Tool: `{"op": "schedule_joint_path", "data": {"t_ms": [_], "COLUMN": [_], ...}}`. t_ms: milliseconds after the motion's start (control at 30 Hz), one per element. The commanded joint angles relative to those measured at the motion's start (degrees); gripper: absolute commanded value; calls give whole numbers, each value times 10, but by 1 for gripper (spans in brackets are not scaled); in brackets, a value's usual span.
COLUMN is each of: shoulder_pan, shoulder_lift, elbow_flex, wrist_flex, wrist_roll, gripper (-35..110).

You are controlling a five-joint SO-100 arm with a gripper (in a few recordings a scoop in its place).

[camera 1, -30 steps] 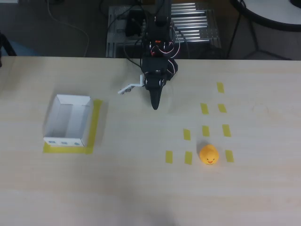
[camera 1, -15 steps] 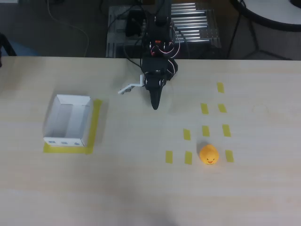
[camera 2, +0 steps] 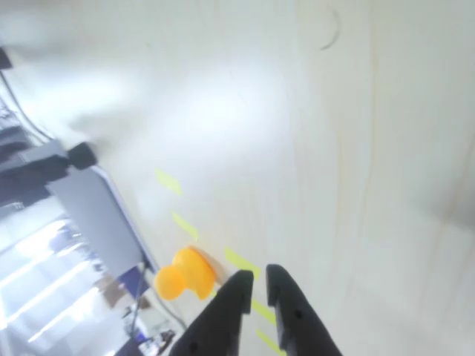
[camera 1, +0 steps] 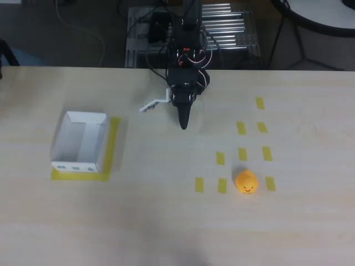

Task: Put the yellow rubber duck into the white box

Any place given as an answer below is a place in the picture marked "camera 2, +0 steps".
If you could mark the black mechanical assembly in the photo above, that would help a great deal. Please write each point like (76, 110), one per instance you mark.
(29, 178)

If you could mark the black plug block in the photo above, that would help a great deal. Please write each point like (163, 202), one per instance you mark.
(4, 59)

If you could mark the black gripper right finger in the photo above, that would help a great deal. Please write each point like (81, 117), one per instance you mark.
(297, 330)

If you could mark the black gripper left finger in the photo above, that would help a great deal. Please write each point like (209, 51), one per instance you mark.
(219, 322)

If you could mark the black table clamp knob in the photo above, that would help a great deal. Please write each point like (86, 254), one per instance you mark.
(81, 155)

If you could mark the yellow tape strip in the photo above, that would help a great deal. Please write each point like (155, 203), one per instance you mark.
(267, 339)
(241, 262)
(185, 225)
(263, 310)
(168, 181)

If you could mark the yellow rubber duck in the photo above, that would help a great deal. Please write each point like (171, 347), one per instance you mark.
(189, 270)

